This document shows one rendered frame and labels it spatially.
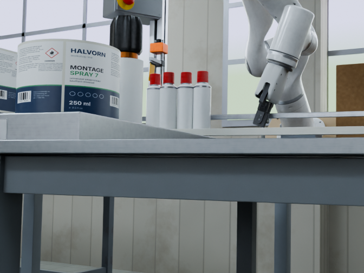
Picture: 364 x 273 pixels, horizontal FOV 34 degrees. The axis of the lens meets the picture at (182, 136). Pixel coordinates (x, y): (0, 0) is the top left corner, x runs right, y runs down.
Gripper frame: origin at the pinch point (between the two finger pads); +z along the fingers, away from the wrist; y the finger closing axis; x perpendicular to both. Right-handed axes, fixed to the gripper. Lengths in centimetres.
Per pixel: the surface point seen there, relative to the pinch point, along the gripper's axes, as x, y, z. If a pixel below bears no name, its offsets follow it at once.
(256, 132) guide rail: 1.5, 4.5, 3.7
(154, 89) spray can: -33.1, 1.6, 2.2
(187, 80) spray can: -24.6, 0.6, -3.5
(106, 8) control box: -61, -2, -17
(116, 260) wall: -162, -281, 151
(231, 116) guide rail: -9.4, -3.4, 2.1
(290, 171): 31, 81, 5
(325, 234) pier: -7, -253, 59
